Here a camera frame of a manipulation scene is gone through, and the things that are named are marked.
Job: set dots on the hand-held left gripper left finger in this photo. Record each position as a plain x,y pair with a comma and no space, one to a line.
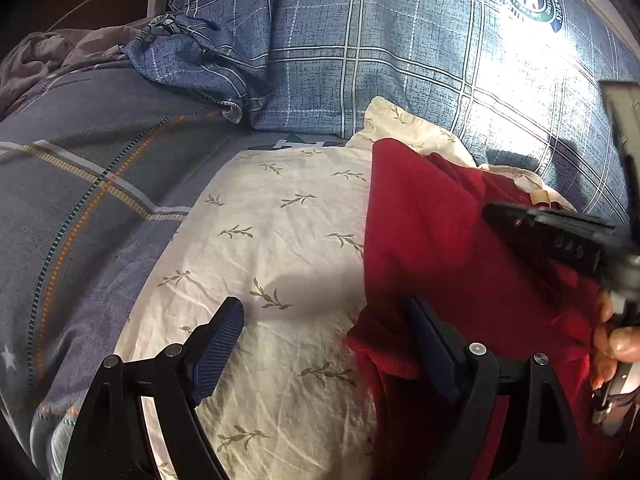
220,342

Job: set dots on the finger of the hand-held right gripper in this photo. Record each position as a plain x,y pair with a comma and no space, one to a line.
550,219
570,252

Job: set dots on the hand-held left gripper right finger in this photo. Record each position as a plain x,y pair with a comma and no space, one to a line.
436,352

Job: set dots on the red garment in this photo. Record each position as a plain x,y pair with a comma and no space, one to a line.
425,220

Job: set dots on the person's right hand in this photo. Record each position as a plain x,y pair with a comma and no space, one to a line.
625,345

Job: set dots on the cream leaf-print pillow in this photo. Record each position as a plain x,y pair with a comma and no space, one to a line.
280,240

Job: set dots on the grey plaid bed sheet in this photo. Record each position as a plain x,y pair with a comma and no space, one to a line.
75,210

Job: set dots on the blue plaid pillow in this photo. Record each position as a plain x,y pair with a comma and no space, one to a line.
400,50

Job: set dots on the crumpled grey-pink cloth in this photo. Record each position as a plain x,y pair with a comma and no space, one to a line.
40,55

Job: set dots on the white charger adapter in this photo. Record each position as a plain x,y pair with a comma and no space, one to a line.
156,2

